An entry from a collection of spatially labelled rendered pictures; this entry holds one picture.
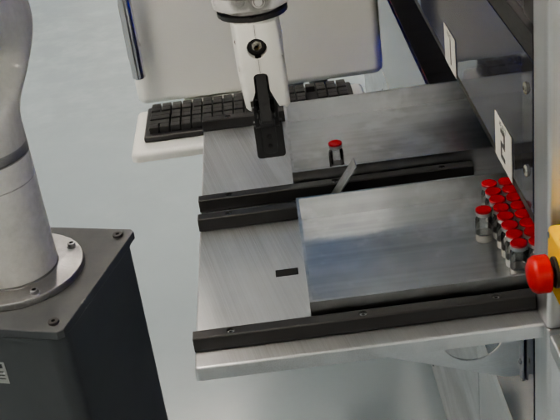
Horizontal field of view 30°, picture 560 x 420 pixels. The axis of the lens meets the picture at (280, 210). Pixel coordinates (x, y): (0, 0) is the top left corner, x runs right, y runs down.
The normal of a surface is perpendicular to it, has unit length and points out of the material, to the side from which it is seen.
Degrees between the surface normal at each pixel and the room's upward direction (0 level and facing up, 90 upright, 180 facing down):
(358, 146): 0
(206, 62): 90
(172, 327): 0
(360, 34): 90
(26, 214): 90
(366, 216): 0
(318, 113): 90
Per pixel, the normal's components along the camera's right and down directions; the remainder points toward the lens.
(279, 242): -0.12, -0.87
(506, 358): 0.05, 0.48
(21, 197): 0.77, 0.22
